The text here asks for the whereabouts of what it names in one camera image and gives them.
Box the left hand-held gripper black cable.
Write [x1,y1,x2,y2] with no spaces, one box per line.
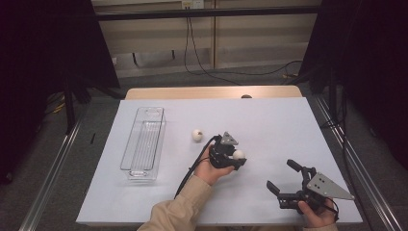
[173,135,223,199]

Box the black floor cable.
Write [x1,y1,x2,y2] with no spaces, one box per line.
[220,60,304,77]

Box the right hand-held gripper black cable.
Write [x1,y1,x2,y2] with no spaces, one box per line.
[321,197,341,223]

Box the person's left hand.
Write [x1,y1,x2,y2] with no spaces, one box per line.
[192,143,236,187]

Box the white wall socket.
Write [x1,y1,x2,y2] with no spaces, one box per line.
[181,0,205,10]

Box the black cable along rail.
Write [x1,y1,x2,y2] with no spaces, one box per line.
[320,92,369,206]

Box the black horizontal metal bar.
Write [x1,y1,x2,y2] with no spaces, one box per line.
[94,5,321,22]

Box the white table mat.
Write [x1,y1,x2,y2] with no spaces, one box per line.
[75,97,364,226]

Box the dark curtain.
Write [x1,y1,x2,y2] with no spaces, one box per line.
[0,0,121,186]
[299,0,408,171]

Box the black hanging wall cable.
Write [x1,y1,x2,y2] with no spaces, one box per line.
[183,17,242,87]

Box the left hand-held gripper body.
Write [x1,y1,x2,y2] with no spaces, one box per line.
[208,131,241,170]

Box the hand-held gripper black cable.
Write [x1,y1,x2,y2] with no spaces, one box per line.
[321,197,341,223]
[173,135,223,199]

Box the person's right hand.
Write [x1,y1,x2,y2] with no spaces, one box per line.
[297,197,339,229]

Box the clear plastic container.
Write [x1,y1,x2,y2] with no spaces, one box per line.
[119,106,167,183]

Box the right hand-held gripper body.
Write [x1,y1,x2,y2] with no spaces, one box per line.
[277,167,356,214]

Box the black metal stand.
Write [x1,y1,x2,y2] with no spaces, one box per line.
[63,76,77,136]

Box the metal floor rail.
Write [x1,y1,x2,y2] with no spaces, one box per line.
[313,95,402,231]
[18,105,89,231]

